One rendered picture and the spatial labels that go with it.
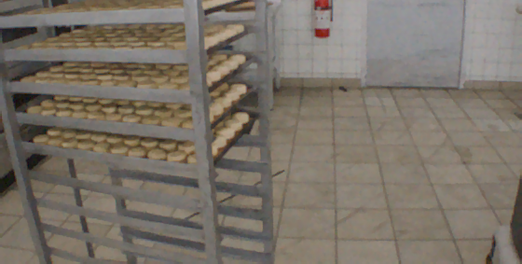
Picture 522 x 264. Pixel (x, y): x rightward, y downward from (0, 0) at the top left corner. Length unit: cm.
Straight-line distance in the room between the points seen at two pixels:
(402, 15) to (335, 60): 82
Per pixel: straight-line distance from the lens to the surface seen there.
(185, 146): 120
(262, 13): 137
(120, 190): 124
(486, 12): 496
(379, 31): 477
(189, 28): 95
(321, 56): 476
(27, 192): 146
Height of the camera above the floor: 135
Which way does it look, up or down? 20 degrees down
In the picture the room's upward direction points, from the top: 2 degrees counter-clockwise
